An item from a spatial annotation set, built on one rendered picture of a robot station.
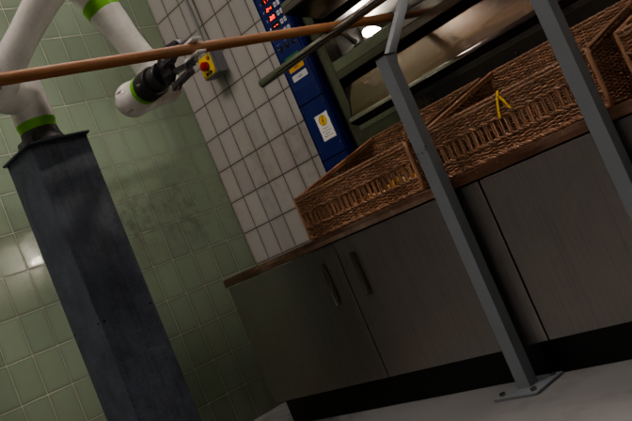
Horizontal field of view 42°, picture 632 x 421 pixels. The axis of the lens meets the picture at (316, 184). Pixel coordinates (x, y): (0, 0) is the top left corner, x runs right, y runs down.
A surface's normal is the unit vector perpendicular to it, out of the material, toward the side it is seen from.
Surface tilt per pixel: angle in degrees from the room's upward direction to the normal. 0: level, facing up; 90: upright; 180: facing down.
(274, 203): 90
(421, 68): 70
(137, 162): 90
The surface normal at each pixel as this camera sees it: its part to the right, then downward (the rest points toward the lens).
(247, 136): -0.68, 0.23
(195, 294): 0.62, -0.33
